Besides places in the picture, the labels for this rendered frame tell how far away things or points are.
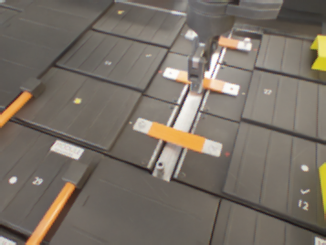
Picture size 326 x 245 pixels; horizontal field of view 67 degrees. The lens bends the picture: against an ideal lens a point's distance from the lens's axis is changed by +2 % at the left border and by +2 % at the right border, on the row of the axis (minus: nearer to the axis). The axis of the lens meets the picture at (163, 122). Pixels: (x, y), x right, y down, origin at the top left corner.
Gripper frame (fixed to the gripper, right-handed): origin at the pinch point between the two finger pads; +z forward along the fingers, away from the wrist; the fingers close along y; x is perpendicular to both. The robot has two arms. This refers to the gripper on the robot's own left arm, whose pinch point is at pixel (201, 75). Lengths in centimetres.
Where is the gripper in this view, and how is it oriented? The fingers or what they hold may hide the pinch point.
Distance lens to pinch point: 48.8
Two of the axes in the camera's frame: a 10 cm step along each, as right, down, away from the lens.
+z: 0.1, 5.9, 8.0
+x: 9.3, 2.9, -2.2
